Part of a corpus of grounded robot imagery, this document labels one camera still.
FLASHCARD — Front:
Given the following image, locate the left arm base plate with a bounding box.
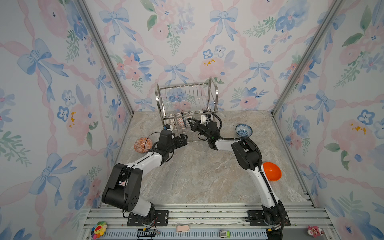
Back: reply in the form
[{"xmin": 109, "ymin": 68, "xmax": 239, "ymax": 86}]
[{"xmin": 127, "ymin": 210, "xmax": 169, "ymax": 227}]

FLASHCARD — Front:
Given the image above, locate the pink eraser block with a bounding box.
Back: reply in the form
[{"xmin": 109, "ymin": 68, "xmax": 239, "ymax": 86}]
[{"xmin": 176, "ymin": 225, "xmax": 190, "ymax": 233}]

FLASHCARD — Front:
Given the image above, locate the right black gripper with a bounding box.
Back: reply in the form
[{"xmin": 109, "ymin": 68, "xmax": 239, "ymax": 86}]
[{"xmin": 187, "ymin": 119, "xmax": 212, "ymax": 143}]

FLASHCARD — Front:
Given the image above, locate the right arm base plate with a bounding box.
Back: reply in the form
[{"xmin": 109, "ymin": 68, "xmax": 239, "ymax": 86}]
[{"xmin": 245, "ymin": 210, "xmax": 291, "ymax": 228}]

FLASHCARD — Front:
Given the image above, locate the orange patterned bowl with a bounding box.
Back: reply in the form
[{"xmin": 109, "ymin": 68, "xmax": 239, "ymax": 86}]
[{"xmin": 134, "ymin": 138, "xmax": 153, "ymax": 154}]

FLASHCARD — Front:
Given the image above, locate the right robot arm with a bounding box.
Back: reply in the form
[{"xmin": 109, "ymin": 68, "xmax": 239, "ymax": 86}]
[{"xmin": 188, "ymin": 118, "xmax": 289, "ymax": 232}]

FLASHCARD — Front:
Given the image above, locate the blue white floral bowl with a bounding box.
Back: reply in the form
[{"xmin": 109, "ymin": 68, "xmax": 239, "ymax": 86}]
[{"xmin": 235, "ymin": 124, "xmax": 253, "ymax": 137}]

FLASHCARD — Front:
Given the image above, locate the small green device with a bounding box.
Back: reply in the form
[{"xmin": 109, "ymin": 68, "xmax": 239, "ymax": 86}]
[{"xmin": 219, "ymin": 230, "xmax": 231, "ymax": 239}]

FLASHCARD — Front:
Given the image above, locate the colourful flower toy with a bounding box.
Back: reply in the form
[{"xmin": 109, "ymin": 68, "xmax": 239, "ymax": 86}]
[{"xmin": 91, "ymin": 221, "xmax": 108, "ymax": 240}]

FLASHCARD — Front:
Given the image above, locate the dark blue patterned bowl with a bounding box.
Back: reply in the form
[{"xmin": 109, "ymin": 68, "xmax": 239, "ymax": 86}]
[{"xmin": 177, "ymin": 118, "xmax": 185, "ymax": 128}]

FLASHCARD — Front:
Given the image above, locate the plain orange bowl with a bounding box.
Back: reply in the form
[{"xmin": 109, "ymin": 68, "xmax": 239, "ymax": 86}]
[{"xmin": 263, "ymin": 162, "xmax": 282, "ymax": 182}]

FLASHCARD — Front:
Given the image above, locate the pink plush toy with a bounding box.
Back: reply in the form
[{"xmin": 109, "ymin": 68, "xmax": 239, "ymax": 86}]
[{"xmin": 307, "ymin": 226, "xmax": 325, "ymax": 238}]

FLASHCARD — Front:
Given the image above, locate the white maroon patterned bowl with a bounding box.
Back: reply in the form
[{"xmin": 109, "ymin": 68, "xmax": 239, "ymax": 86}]
[{"xmin": 169, "ymin": 119, "xmax": 175, "ymax": 128}]

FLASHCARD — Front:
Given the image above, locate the chrome wire dish rack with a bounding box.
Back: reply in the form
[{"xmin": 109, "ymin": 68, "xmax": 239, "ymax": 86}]
[{"xmin": 155, "ymin": 78, "xmax": 219, "ymax": 142}]

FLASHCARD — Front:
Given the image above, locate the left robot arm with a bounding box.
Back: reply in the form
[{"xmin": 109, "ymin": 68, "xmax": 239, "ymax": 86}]
[{"xmin": 102, "ymin": 129, "xmax": 188, "ymax": 226}]

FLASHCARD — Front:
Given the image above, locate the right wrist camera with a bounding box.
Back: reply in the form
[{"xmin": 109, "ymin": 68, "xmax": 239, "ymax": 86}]
[{"xmin": 201, "ymin": 114, "xmax": 212, "ymax": 125}]

